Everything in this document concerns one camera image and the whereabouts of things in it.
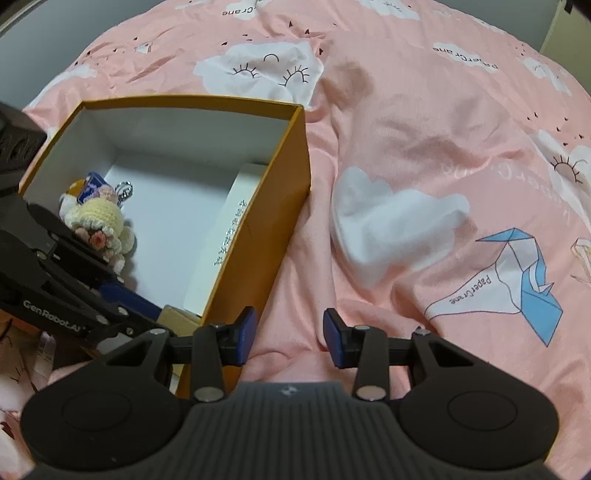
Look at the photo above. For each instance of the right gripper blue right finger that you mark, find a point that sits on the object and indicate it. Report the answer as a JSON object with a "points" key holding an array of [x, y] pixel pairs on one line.
{"points": [[362, 347]]}

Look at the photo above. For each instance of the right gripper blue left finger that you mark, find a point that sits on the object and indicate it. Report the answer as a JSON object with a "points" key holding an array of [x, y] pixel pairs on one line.
{"points": [[216, 346]]}

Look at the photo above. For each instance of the gold gift box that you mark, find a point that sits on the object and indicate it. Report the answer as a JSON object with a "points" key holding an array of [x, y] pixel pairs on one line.
{"points": [[182, 323]]}

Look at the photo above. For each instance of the crochet bunny flower doll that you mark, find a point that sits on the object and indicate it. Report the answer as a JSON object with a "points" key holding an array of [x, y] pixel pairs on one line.
{"points": [[100, 224]]}

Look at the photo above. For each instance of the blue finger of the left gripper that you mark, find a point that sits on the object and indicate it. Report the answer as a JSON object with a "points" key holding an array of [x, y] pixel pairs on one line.
{"points": [[119, 293]]}

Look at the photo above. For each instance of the white box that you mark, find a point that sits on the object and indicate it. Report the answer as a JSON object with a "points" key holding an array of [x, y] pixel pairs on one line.
{"points": [[219, 238]]}

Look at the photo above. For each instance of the pink cloud-print duvet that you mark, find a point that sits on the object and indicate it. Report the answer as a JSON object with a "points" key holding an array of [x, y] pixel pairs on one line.
{"points": [[450, 177]]}

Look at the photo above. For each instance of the orange cardboard box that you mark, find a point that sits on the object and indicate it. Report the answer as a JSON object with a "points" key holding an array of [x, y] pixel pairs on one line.
{"points": [[181, 154]]}

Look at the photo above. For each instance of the red panda plush doll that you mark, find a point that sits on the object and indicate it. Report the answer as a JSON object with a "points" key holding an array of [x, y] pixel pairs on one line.
{"points": [[95, 186]]}

